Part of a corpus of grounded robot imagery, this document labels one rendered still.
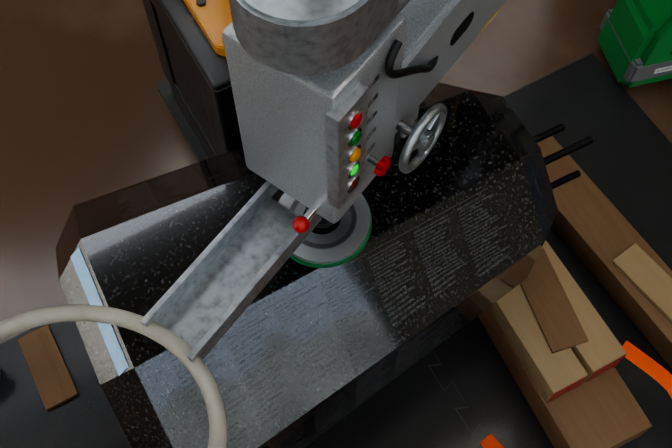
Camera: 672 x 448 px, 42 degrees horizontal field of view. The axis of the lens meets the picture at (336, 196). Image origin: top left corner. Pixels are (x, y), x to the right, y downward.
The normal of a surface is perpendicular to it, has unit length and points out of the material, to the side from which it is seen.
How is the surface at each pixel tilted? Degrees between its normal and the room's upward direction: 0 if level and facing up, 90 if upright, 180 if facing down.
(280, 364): 45
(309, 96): 90
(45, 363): 0
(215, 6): 0
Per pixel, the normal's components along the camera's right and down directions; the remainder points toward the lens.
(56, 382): 0.00, -0.47
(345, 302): 0.36, 0.20
